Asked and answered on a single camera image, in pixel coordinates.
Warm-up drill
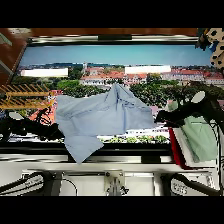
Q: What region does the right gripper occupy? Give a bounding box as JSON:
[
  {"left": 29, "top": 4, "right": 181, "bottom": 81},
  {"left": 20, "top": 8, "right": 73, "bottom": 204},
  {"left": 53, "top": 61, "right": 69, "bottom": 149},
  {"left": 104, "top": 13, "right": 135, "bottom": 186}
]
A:
[{"left": 154, "top": 109, "right": 179, "bottom": 127}]

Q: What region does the light blue shirt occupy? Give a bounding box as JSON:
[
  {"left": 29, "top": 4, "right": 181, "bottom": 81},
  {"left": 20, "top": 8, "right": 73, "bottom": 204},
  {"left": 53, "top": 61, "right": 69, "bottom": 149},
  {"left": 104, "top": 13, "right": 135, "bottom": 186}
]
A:
[{"left": 54, "top": 82, "right": 158, "bottom": 165}]

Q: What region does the red garment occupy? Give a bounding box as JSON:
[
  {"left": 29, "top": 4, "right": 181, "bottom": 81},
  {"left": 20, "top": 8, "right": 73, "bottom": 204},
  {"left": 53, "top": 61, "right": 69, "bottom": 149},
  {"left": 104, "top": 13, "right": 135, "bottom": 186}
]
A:
[{"left": 168, "top": 126, "right": 193, "bottom": 171}]

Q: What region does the dark green garment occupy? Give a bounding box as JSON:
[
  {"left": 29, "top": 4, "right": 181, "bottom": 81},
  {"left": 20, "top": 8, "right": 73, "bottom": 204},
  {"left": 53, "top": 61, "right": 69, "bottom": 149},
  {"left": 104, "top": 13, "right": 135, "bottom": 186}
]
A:
[{"left": 195, "top": 28, "right": 213, "bottom": 52}]

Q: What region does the cream black-spotted garment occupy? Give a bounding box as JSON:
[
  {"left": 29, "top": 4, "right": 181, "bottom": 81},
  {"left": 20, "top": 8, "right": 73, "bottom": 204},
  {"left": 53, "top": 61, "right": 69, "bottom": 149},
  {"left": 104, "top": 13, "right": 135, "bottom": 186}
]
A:
[{"left": 205, "top": 28, "right": 224, "bottom": 73}]

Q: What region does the yellow slatted rack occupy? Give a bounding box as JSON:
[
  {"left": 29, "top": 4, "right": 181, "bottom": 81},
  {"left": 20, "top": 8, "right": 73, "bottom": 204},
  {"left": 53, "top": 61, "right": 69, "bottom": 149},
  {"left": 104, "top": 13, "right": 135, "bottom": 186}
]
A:
[{"left": 0, "top": 83, "right": 54, "bottom": 110}]

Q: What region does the black cable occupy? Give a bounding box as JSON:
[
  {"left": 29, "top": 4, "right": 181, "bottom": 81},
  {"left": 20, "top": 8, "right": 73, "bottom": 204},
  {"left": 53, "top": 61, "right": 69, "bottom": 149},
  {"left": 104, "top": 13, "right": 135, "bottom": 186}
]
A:
[
  {"left": 210, "top": 121, "right": 224, "bottom": 188},
  {"left": 61, "top": 177, "right": 79, "bottom": 197}
]

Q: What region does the silver frame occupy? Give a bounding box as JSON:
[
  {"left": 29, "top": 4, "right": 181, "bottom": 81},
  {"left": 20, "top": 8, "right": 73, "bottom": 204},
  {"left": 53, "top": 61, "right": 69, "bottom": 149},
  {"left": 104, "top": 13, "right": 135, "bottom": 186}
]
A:
[{"left": 0, "top": 34, "right": 224, "bottom": 197}]

